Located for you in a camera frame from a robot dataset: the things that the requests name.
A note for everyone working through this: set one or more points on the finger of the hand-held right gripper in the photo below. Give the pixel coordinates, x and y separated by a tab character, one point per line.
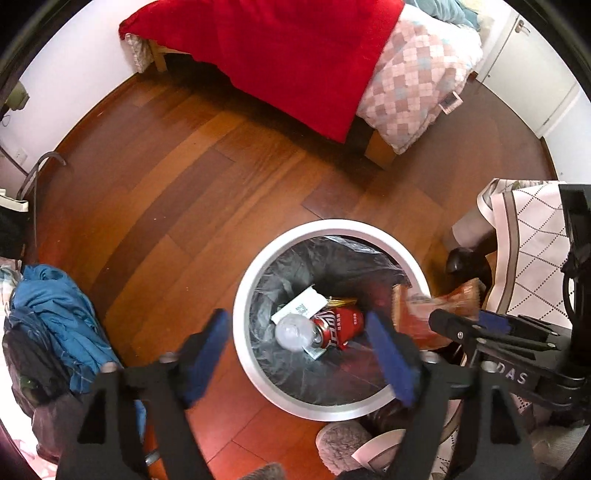
494	321
455	325

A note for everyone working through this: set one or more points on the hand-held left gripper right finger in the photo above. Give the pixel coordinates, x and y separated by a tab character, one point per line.
390	364

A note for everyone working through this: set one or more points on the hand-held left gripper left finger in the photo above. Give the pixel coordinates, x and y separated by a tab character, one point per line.
205	355

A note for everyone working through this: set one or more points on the orange snack packet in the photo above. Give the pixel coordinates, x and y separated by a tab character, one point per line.
420	318

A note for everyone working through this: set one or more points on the red drink can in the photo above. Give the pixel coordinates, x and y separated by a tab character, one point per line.
339	325

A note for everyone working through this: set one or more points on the clear plastic cup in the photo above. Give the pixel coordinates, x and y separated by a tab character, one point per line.
293	333

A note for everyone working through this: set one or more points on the white box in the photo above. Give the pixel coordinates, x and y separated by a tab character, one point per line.
302	304

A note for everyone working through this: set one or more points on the white round trash bin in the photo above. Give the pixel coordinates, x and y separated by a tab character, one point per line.
323	226

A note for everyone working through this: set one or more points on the white diamond-pattern tablecloth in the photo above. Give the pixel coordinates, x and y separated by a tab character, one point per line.
531	240

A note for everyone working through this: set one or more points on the fuzzy slipper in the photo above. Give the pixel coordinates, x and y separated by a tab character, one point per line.
268	473
341	443

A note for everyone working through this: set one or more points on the black bin liner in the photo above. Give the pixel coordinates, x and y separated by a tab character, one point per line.
277	277

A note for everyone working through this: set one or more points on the blue cloth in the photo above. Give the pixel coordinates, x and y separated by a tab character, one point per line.
51	318

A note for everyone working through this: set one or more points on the pile of mixed clothes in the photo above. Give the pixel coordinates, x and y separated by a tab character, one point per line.
27	369

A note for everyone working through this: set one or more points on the white door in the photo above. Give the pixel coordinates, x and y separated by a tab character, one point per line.
531	69

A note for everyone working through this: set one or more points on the bed with red blanket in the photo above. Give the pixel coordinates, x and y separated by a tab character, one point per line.
415	83

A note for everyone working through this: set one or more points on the blue duvet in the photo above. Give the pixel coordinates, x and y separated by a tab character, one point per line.
438	7

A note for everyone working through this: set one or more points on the red blanket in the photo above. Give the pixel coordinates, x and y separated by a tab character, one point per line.
277	55

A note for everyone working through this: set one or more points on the grey metal tube frame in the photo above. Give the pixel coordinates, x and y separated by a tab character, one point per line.
44	161

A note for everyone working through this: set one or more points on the white wall socket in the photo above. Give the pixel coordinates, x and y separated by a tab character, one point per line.
21	158

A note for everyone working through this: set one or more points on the green wall-mounted object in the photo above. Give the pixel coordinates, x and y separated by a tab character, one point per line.
16	94

